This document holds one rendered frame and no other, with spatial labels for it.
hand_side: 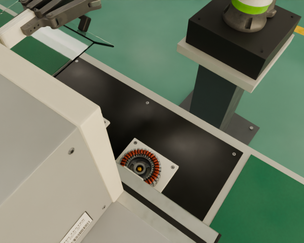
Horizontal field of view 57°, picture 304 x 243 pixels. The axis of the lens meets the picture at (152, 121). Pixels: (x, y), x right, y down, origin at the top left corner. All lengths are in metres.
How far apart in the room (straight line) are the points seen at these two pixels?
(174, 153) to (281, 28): 0.58
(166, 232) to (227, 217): 0.42
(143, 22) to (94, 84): 1.45
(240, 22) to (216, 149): 0.43
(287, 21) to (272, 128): 0.87
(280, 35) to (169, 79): 1.03
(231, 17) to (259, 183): 0.54
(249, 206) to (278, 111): 1.21
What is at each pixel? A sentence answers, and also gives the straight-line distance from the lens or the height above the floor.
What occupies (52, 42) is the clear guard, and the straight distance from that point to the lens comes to 0.66.
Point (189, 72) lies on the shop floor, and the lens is 1.99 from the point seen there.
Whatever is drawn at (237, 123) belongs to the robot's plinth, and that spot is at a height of 0.02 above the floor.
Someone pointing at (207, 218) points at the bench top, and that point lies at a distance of 0.77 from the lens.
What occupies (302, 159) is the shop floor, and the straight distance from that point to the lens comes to 1.84.
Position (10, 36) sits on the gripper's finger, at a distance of 0.51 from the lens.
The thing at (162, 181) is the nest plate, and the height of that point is 0.78.
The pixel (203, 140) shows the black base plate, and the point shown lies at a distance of 0.82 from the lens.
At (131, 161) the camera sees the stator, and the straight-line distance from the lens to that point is 0.75.
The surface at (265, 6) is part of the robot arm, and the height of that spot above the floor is 0.93.
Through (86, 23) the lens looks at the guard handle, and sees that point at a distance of 0.70.
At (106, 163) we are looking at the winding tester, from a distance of 0.28.
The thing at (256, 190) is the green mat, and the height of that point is 0.75.
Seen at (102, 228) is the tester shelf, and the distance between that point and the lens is 0.39.
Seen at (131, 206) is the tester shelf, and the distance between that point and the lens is 0.39.
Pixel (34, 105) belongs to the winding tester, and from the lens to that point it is 0.23.
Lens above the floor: 1.49
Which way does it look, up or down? 59 degrees down
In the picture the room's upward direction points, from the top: straight up
